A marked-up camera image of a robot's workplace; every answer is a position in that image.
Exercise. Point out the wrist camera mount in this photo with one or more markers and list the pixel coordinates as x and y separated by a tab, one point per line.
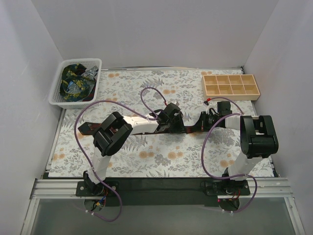
207	103
177	105

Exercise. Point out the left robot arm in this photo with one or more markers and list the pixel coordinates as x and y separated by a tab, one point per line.
110	135

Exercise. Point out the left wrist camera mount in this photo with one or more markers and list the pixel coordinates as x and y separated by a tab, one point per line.
177	105

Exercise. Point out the aluminium frame rail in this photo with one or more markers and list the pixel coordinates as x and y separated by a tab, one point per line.
155	191

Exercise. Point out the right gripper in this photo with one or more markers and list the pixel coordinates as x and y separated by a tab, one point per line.
203	120

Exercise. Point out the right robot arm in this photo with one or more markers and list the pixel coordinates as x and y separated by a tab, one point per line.
258	140

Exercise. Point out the silver blue patterned tie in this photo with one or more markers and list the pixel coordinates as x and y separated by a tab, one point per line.
89	77

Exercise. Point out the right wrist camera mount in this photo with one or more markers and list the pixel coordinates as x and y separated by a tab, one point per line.
207	103

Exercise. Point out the dark red patterned tie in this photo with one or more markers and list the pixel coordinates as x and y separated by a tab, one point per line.
88	128

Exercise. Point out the white plastic basket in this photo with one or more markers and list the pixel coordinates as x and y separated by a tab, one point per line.
55	97

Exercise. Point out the wooden compartment box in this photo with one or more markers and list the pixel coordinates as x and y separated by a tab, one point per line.
237	87

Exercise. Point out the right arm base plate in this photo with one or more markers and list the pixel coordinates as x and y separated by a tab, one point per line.
213	187

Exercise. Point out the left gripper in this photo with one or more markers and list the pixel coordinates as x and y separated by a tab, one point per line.
179	121

